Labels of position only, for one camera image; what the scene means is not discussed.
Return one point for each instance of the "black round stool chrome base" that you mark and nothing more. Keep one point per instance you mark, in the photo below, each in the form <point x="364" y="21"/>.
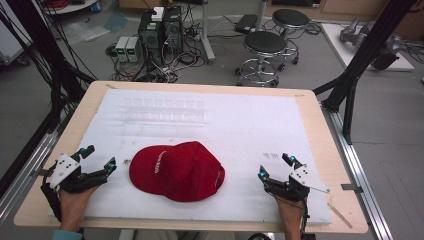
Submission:
<point x="290" y="17"/>
<point x="265" y="42"/>

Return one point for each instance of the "aluminium rail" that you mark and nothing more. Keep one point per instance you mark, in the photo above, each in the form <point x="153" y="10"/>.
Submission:
<point x="363" y="173"/>
<point x="30" y="166"/>

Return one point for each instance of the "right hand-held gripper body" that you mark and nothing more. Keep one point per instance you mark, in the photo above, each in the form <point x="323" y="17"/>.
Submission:
<point x="305" y="178"/>

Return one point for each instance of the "black metal frame post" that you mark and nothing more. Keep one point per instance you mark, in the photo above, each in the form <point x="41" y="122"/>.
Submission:
<point x="370" y="50"/>

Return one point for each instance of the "thin wooden stick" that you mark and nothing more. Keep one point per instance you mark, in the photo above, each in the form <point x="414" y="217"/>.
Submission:
<point x="340" y="215"/>

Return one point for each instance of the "black flat device on floor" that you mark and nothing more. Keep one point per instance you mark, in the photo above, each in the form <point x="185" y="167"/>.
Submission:
<point x="246" y="23"/>

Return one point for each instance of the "white foam mat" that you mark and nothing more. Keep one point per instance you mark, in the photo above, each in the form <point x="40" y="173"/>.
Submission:
<point x="233" y="126"/>

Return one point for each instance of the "black computer tower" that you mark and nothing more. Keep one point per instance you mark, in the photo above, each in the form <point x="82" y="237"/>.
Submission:
<point x="173" y="31"/>
<point x="150" y="36"/>

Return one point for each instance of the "grey metal stand leg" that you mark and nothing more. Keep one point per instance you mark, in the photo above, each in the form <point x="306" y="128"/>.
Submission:
<point x="208" y="43"/>

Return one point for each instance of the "round white table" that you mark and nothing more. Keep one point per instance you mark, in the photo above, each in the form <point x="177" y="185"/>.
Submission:
<point x="71" y="7"/>

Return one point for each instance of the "red baseball cap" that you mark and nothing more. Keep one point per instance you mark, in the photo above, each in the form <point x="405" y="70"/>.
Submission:
<point x="180" y="173"/>

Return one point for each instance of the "grey robot part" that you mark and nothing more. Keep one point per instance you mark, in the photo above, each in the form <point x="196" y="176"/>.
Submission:
<point x="355" y="33"/>

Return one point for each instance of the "clear plastic sheet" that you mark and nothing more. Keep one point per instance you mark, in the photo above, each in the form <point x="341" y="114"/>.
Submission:
<point x="90" y="30"/>

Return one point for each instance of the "white box on tower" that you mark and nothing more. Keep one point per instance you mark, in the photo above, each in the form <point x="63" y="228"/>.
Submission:
<point x="158" y="14"/>

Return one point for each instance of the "person's left hand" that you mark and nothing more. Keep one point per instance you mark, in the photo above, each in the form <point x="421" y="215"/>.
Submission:
<point x="71" y="208"/>

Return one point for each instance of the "white floor platform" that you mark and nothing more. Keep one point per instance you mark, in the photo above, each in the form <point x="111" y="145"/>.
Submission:
<point x="336" y="43"/>

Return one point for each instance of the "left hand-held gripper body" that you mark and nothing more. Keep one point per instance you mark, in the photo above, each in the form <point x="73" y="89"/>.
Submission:
<point x="65" y="168"/>

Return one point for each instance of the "person's right hand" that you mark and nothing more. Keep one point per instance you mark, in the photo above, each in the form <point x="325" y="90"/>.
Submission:
<point x="291" y="213"/>

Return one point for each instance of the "grey equipment case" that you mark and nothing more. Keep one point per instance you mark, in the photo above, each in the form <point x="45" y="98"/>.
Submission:
<point x="10" y="43"/>

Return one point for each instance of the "grey metal bracket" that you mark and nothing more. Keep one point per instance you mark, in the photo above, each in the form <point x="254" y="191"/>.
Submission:
<point x="351" y="188"/>

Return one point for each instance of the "grey bench power supply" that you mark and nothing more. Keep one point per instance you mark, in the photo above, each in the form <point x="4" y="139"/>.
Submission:
<point x="134" y="49"/>
<point x="121" y="48"/>

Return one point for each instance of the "clear plastic compartment tray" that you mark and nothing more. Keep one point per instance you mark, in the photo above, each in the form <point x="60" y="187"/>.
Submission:
<point x="160" y="111"/>

